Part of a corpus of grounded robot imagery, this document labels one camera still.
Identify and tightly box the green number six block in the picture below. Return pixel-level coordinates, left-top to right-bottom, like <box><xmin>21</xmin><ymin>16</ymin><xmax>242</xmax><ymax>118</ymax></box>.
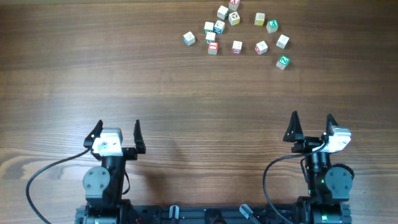
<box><xmin>205</xmin><ymin>31</ymin><xmax>216</xmax><ymax>44</ymax></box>

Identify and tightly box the green E wooden block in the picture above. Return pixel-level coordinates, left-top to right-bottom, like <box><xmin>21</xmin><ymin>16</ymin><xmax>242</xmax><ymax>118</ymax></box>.
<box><xmin>266</xmin><ymin>20</ymin><xmax>279</xmax><ymax>33</ymax></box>

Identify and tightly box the yellow animal wooden block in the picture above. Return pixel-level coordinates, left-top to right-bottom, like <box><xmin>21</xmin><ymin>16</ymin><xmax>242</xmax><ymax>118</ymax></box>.
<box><xmin>228</xmin><ymin>12</ymin><xmax>240</xmax><ymax>26</ymax></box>

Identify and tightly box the red I wooden block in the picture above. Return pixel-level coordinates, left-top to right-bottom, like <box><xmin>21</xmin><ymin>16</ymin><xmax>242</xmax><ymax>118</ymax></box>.
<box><xmin>208</xmin><ymin>42</ymin><xmax>218</xmax><ymax>55</ymax></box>

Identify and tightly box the right black camera cable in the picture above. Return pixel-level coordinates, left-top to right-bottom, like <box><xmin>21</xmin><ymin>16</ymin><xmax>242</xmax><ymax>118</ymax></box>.
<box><xmin>262</xmin><ymin>141</ymin><xmax>329</xmax><ymax>224</ymax></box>

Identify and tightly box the black camera cable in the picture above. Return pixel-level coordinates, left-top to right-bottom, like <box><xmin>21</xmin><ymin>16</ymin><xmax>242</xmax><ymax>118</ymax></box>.
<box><xmin>25</xmin><ymin>147</ymin><xmax>93</xmax><ymax>224</ymax></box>
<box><xmin>262</xmin><ymin>141</ymin><xmax>329</xmax><ymax>224</ymax></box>

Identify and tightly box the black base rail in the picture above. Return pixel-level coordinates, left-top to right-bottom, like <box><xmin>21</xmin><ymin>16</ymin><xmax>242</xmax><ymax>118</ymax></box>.
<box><xmin>75</xmin><ymin>203</ymin><xmax>353</xmax><ymax>224</ymax></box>

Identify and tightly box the yellow wooden block right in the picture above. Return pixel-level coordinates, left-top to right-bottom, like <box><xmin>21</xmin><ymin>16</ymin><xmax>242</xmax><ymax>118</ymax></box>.
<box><xmin>254</xmin><ymin>12</ymin><xmax>265</xmax><ymax>26</ymax></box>

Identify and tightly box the green Z block right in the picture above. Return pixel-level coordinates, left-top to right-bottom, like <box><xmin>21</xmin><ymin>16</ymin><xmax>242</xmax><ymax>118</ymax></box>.
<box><xmin>276</xmin><ymin>55</ymin><xmax>290</xmax><ymax>70</ymax></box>

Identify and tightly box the red X wooden block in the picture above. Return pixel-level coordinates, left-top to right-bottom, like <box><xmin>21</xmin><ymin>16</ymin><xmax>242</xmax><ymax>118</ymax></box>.
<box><xmin>228</xmin><ymin>0</ymin><xmax>240</xmax><ymax>11</ymax></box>

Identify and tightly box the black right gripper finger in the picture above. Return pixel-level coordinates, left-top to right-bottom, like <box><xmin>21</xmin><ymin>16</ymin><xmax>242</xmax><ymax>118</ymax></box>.
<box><xmin>326</xmin><ymin>114</ymin><xmax>338</xmax><ymax>134</ymax></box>
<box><xmin>283</xmin><ymin>111</ymin><xmax>303</xmax><ymax>142</ymax></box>

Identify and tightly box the green edged wooden block top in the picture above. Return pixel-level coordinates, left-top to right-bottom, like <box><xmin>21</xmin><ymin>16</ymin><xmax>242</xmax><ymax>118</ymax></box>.
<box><xmin>217</xmin><ymin>6</ymin><xmax>229</xmax><ymax>20</ymax></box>

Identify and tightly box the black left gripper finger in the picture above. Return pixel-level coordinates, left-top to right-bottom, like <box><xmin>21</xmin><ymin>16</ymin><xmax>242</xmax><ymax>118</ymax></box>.
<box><xmin>83</xmin><ymin>119</ymin><xmax>103</xmax><ymax>148</ymax></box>
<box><xmin>133</xmin><ymin>119</ymin><xmax>146</xmax><ymax>154</ymax></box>

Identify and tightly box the left black camera cable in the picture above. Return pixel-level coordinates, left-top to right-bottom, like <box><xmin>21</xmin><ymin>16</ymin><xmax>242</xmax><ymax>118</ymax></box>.
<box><xmin>25</xmin><ymin>147</ymin><xmax>93</xmax><ymax>224</ymax></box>

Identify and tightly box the plain wooden block right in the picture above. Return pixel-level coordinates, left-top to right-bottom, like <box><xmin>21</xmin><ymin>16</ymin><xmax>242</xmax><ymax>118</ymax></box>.
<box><xmin>276</xmin><ymin>34</ymin><xmax>289</xmax><ymax>49</ymax></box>

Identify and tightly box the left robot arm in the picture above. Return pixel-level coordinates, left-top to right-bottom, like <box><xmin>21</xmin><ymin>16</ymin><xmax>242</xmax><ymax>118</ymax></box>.
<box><xmin>75</xmin><ymin>120</ymin><xmax>146</xmax><ymax>224</ymax></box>

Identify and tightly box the blue letter wooden block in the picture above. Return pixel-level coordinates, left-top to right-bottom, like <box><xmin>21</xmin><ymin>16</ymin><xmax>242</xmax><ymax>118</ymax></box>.
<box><xmin>183</xmin><ymin>31</ymin><xmax>196</xmax><ymax>46</ymax></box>

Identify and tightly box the green Z wooden block left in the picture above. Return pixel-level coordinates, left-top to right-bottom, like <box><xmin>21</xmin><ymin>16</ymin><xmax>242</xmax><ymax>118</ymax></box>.
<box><xmin>204</xmin><ymin>22</ymin><xmax>214</xmax><ymax>34</ymax></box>

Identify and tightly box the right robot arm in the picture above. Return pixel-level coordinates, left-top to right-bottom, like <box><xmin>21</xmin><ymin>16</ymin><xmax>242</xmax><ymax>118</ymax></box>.
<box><xmin>283</xmin><ymin>111</ymin><xmax>354</xmax><ymax>224</ymax></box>

